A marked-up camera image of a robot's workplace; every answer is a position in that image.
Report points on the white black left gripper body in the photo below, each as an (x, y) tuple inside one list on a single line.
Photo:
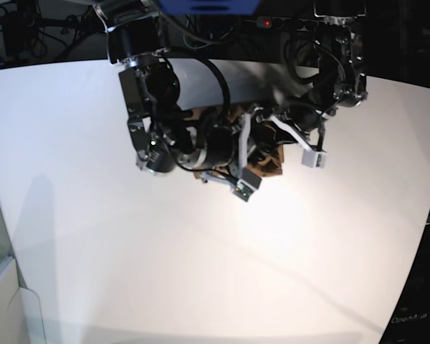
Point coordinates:
[(295, 124)]

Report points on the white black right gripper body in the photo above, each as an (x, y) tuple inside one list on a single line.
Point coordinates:
[(215, 151)]

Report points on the brown T-shirt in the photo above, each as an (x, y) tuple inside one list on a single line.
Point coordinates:
[(265, 158)]

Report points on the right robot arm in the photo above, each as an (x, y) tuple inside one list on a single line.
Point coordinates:
[(163, 135)]

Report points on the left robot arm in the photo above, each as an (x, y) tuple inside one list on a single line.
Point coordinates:
[(324, 52)]

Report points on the black power strip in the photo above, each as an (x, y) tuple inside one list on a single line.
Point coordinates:
[(284, 24)]

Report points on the blue plastic object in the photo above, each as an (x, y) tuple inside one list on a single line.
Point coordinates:
[(210, 7)]

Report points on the black OpenArm box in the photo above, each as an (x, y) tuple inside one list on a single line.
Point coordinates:
[(410, 321)]

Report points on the white foam board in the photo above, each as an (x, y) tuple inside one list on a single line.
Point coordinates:
[(20, 310)]

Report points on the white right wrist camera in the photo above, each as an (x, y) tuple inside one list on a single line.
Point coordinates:
[(247, 183)]

